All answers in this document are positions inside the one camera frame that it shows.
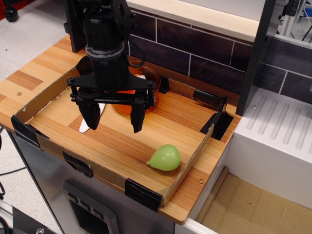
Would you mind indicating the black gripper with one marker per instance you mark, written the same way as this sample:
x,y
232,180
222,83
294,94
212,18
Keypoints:
x,y
109,70

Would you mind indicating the orange and white sushi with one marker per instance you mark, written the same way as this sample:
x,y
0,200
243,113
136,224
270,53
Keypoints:
x,y
133,83

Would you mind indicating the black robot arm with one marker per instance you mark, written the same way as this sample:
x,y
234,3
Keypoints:
x,y
102,27

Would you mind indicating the cardboard fence with black tape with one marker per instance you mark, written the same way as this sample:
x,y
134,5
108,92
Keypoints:
x,y
200,129

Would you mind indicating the green toy pear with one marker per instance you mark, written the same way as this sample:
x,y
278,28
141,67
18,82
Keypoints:
x,y
165,158

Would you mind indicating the toy oven control panel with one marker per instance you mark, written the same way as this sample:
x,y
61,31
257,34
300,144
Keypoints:
x,y
92,216

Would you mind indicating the black office chair wheel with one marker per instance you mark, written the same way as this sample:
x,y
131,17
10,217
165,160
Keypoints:
x,y
11,14

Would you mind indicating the white toy sink drainboard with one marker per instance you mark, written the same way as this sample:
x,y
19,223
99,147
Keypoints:
x,y
272,147

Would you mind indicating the white knife yellow handle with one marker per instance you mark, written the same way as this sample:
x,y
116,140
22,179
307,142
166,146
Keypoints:
x,y
91,116

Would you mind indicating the black vertical post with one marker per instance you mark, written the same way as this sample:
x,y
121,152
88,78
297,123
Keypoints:
x,y
252,78

